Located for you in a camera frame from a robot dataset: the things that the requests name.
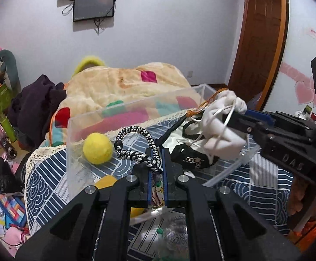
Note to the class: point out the black and cream fabric bag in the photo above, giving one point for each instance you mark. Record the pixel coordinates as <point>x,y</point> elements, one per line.
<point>183,154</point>

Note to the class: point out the wooden door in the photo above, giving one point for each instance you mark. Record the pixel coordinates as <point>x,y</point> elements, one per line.
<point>260,49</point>

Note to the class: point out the small black wall monitor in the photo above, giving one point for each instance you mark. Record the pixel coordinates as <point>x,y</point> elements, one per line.
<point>92,9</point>

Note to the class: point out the blue patterned tablecloth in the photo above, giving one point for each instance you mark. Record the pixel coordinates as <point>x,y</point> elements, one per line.
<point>263,185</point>

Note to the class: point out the silver mesh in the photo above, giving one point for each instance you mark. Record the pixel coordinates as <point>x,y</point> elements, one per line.
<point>162,235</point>

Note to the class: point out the yellow sponge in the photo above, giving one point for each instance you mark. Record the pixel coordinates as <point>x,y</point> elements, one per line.
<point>108,181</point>

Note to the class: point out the white drawstring pouch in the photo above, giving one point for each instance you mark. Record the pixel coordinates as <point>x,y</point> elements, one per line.
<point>216,139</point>

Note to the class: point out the white sliding wardrobe door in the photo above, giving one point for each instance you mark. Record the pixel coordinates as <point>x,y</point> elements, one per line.
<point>293,89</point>

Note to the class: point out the floral yellow scrunchie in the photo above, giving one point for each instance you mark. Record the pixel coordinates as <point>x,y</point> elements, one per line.
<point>157,191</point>

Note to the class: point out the yellow felt ball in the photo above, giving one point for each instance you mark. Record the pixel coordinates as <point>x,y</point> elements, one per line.
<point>97,148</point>

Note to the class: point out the wall power outlet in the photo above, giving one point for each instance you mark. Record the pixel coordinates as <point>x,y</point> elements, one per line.
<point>190,73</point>

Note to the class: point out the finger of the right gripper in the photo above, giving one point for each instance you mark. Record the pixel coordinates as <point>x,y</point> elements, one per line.
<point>241,122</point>
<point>261,116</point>

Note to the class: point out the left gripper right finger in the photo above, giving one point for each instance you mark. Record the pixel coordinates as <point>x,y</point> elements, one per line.
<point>221,225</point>

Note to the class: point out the yellow chair back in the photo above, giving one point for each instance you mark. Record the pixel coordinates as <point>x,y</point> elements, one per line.
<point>88,62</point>

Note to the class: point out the grey plush toy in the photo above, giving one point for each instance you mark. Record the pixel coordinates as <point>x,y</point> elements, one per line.
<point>8,69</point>

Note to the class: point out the dark purple clothing pile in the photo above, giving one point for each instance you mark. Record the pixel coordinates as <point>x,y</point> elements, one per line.
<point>31,111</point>

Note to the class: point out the green bottle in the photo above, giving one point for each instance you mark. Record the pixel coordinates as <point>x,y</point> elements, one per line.
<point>9,130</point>

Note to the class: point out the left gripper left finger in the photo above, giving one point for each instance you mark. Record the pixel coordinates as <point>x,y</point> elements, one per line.
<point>93,225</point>

